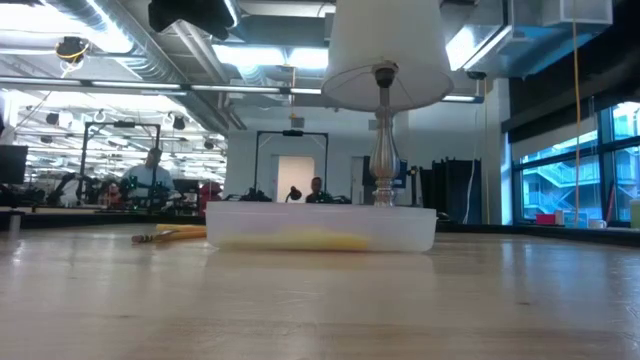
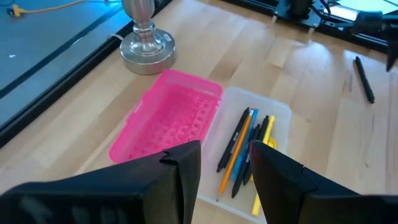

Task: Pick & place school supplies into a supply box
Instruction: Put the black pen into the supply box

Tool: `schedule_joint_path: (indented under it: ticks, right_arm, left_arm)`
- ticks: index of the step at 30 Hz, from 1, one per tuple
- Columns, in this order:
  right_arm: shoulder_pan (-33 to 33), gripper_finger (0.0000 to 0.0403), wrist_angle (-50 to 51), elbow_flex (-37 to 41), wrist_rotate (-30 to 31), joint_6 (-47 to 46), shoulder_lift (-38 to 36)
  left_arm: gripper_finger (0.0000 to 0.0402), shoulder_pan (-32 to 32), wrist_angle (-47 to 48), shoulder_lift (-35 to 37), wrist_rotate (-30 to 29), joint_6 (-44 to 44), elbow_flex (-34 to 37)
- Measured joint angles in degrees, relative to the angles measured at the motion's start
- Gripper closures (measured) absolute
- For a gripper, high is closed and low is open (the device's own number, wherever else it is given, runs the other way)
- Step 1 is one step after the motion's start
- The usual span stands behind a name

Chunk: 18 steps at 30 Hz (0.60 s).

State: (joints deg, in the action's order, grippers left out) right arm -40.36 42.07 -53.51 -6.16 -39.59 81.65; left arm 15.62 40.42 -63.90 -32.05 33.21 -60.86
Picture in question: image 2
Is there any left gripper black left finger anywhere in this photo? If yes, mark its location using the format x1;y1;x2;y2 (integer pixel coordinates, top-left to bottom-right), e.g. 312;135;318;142
0;139;202;224

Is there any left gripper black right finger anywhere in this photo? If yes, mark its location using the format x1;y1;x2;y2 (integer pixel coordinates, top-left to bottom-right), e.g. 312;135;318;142
250;139;398;224

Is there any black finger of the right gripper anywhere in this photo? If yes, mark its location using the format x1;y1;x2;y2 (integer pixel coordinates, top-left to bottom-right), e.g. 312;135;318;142
385;29;398;73

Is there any black pen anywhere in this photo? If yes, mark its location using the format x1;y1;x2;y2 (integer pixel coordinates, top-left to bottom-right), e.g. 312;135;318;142
231;123;261;199
216;107;251;174
354;55;376;105

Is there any blue pen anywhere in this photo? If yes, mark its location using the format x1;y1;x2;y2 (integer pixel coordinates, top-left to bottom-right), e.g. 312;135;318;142
229;108;259;182

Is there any orange wooden pencil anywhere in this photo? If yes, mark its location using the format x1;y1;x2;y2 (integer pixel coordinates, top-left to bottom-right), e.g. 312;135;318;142
216;109;254;203

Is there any dark brown pen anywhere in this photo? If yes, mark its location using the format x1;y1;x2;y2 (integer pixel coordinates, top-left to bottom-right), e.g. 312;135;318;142
242;114;270;187

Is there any pink lid clear supply box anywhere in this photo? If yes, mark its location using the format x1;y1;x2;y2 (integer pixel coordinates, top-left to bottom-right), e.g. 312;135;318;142
108;68;293;224

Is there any white shade silver table lamp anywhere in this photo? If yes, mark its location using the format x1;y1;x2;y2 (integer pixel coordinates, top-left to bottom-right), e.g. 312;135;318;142
119;0;177;76

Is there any yellow power cable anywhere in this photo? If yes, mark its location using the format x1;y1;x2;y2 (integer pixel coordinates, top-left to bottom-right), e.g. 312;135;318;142
6;0;90;19

